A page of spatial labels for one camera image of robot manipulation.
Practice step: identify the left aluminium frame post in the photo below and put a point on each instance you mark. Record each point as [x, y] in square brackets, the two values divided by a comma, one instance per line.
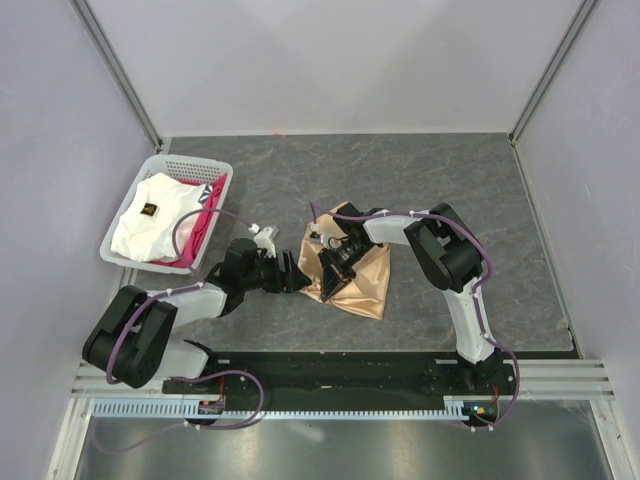
[98, 36]

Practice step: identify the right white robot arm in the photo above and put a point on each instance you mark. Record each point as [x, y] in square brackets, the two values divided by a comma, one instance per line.
[450, 257]

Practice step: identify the right aluminium frame post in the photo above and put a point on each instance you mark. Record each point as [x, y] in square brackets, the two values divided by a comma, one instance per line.
[568, 40]

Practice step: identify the peach satin napkin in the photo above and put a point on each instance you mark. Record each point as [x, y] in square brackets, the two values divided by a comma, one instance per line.
[366, 294]

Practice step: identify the pink cloth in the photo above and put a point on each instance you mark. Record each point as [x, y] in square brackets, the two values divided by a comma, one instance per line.
[173, 199]

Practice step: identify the white cloth with logo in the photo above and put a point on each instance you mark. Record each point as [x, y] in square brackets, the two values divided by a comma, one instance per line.
[129, 232]

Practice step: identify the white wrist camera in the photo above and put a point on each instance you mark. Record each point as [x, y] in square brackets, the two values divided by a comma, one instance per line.
[265, 238]
[316, 236]

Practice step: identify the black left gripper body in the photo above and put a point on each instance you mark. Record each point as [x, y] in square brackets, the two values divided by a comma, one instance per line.
[265, 274]

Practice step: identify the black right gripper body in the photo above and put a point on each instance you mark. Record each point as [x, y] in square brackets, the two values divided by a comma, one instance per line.
[346, 257]

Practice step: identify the light blue cable duct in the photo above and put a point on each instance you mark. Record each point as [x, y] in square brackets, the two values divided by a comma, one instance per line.
[193, 409]

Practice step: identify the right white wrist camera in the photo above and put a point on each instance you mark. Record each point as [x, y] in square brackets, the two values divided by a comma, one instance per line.
[316, 236]

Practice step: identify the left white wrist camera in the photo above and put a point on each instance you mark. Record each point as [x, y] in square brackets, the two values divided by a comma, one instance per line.
[265, 238]

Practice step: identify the white plastic basket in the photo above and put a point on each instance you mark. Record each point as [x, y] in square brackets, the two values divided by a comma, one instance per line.
[184, 169]

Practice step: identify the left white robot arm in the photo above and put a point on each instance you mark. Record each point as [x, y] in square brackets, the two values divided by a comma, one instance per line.
[130, 340]

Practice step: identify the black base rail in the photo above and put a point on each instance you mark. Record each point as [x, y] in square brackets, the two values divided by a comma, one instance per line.
[252, 390]

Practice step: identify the aluminium frame post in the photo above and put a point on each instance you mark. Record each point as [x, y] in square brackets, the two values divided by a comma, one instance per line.
[568, 40]
[98, 36]

